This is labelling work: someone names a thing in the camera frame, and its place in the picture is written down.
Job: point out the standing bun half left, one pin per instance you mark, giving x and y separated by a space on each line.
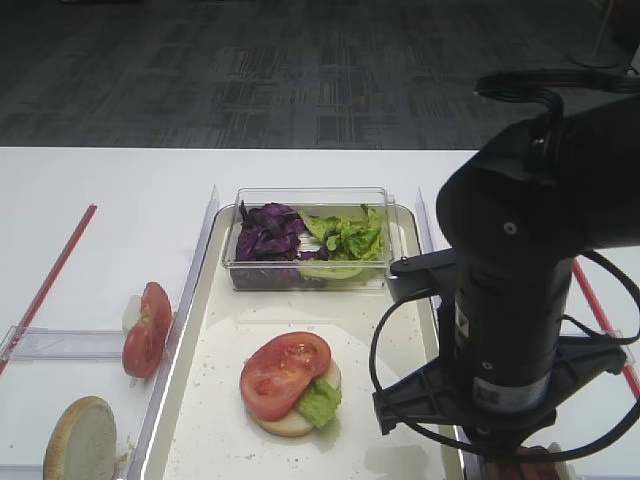
83 442

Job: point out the left red strip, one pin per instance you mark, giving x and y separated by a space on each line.
46 285

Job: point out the bottom bun on tray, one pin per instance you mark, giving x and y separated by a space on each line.
293 424

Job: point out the clear holder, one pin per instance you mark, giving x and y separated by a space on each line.
43 344
21 472

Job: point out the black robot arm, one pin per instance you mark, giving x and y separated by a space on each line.
516 215

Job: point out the green lettuce in box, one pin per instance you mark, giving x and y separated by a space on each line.
348 239

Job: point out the white stopper block left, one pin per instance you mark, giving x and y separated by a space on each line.
131 313

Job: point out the grey stand base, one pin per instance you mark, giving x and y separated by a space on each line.
595 57

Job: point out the tomato slice on bun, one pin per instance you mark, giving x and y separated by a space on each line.
279 372

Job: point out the clear left long rail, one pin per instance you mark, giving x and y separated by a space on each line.
139 459

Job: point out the clear holder upper left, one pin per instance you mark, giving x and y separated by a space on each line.
43 344

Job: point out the clear holder lower left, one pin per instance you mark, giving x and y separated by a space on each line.
21 472

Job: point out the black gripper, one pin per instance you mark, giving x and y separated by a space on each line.
489 420

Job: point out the right red strip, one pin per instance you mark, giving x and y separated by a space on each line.
605 325

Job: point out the lettuce leaf on bun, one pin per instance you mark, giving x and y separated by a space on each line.
319 403

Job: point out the stack of sausage slices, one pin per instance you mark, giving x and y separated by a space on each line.
519 471

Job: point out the standing tomato slice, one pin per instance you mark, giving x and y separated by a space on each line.
144 345

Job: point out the clear plastic salad box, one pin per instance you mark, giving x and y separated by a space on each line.
305 239

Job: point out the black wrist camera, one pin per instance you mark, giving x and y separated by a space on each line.
435 272

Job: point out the red strip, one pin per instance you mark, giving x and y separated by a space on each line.
46 285
605 325

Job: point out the purple cabbage leaves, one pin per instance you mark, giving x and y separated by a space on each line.
272 233

